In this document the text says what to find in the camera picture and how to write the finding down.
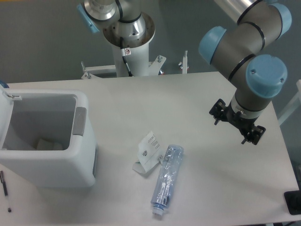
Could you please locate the white metal frame right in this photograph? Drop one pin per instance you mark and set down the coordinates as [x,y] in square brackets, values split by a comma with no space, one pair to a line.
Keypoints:
[291,106]

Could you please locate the white clamp post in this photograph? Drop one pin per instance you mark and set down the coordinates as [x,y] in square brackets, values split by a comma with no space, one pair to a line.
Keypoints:
[183,65]

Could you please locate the black pen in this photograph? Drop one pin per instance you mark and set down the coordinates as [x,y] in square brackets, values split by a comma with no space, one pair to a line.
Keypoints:
[5,190]

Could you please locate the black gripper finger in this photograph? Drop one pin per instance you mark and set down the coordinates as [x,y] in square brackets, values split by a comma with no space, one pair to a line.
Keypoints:
[219,111]
[252,134]

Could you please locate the black device at table edge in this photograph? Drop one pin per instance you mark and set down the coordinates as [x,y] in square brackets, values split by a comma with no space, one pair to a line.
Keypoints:
[293,202]

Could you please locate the white paper wrapper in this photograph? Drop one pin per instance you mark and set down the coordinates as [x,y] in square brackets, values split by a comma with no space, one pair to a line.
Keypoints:
[149,154]

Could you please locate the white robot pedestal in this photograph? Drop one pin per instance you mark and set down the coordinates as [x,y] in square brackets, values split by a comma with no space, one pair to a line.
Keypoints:
[130,46]

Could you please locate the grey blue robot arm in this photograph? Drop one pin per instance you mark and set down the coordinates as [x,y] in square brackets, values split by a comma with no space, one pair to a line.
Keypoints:
[235,54]

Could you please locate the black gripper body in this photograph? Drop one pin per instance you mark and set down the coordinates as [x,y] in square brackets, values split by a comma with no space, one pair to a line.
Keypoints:
[243,124]

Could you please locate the white open trash can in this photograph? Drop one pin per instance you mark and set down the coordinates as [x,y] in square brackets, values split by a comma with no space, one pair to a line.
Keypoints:
[46,136]

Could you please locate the crushed clear plastic bottle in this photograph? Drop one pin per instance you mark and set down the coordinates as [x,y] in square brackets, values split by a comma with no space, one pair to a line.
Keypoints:
[166,179]

